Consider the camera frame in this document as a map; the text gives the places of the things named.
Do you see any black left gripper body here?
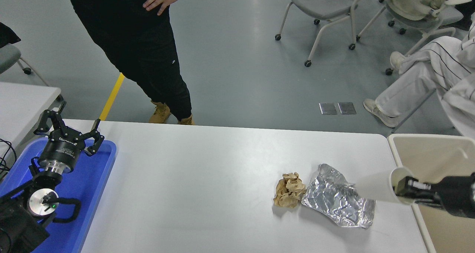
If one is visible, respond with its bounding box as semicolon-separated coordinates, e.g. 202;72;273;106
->
39;129;86;171

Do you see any black cloth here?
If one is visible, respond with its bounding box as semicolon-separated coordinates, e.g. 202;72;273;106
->
0;21;22;48

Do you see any white side table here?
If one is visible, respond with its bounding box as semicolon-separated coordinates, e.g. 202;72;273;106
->
0;82;63;153

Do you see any blue plastic tray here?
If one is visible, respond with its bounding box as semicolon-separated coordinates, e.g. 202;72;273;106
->
0;137;117;253

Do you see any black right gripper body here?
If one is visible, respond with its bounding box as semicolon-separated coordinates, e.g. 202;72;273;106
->
430;172;475;219

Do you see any seated person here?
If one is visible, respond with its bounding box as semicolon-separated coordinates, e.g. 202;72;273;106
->
363;19;475;138

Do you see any white office chair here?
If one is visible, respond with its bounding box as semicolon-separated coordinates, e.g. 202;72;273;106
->
356;0;472;76

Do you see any silver foil tray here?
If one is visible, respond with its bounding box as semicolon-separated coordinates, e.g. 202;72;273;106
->
301;163;376;229

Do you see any large pale bin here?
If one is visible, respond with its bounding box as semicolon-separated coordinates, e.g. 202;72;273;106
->
387;134;475;253

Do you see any black cable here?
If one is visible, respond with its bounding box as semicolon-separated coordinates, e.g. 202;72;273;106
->
0;139;17;181

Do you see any yellow floor tape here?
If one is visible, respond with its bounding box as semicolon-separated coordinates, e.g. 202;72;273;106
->
99;73;125;121

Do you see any grey chair with white legs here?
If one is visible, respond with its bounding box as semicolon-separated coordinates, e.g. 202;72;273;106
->
275;0;373;68

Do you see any standing person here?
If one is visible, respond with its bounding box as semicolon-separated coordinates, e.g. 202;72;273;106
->
66;0;195;126

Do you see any white paper cup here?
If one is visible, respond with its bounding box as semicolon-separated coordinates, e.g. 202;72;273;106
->
353;166;417;206

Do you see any tan paper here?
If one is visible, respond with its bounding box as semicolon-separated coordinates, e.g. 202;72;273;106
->
273;172;307;209

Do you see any cream jacket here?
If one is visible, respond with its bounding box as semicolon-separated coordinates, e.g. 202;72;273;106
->
381;0;451;22

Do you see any grey chair with metal legs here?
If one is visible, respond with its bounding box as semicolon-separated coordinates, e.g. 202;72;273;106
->
0;43;50;86

